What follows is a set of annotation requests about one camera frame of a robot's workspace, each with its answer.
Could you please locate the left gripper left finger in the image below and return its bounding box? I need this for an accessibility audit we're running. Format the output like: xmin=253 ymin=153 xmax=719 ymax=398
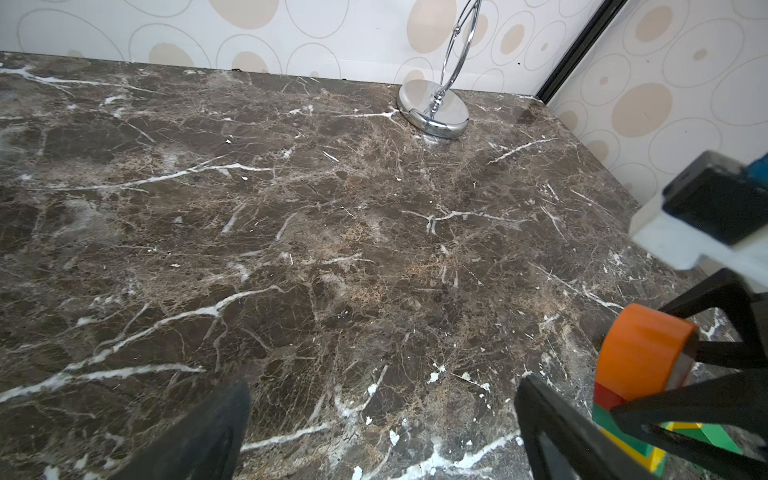
xmin=112 ymin=382 xmax=251 ymax=480

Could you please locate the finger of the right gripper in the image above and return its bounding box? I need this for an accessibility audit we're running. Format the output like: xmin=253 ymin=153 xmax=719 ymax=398
xmin=660 ymin=268 xmax=767 ymax=369
xmin=610 ymin=367 xmax=768 ymax=480

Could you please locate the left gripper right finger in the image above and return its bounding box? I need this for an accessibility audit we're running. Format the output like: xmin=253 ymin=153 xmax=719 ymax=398
xmin=514 ymin=375 xmax=654 ymax=480

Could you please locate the orange round lego piece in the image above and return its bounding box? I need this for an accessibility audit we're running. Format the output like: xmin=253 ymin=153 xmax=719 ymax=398
xmin=595 ymin=304 xmax=699 ymax=401

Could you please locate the green long lego front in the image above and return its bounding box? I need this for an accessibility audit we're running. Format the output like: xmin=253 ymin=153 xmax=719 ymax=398
xmin=592 ymin=403 xmax=742 ymax=470

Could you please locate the red long lego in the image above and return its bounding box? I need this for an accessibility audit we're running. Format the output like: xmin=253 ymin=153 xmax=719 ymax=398
xmin=593 ymin=382 xmax=626 ymax=411

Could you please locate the yellow square lego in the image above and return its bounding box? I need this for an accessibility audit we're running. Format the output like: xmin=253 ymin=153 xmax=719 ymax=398
xmin=598 ymin=422 xmax=702 ymax=476

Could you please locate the chrome hook stand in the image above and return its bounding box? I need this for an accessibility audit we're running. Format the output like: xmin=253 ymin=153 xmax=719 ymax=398
xmin=397 ymin=0 xmax=482 ymax=140

